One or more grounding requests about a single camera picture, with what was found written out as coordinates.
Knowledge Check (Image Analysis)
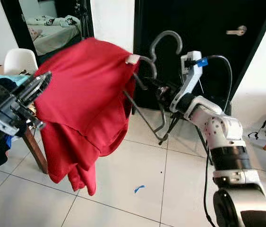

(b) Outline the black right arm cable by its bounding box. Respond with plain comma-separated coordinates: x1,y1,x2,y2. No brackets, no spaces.
204,54,233,109

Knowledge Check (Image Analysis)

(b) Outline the white plastic chair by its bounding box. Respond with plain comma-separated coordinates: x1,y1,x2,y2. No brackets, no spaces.
4,48,39,76

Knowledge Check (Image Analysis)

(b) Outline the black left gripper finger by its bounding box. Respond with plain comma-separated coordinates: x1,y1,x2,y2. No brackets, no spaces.
28,72,52,97
18,87,46,112

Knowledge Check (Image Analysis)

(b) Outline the red garment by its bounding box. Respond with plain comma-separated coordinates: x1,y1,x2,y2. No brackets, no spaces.
34,38,140,196

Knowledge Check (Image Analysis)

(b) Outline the black door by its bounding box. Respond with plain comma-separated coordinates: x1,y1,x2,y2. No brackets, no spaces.
134,0,266,112

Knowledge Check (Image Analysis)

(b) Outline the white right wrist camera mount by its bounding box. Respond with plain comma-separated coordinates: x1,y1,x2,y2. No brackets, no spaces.
171,51,209,113

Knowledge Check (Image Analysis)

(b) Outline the grey clothes hanger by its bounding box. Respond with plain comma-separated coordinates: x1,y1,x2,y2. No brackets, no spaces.
122,31,184,134

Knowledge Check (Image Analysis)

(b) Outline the bed with white sheet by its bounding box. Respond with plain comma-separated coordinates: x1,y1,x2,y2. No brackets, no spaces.
26,15,82,55

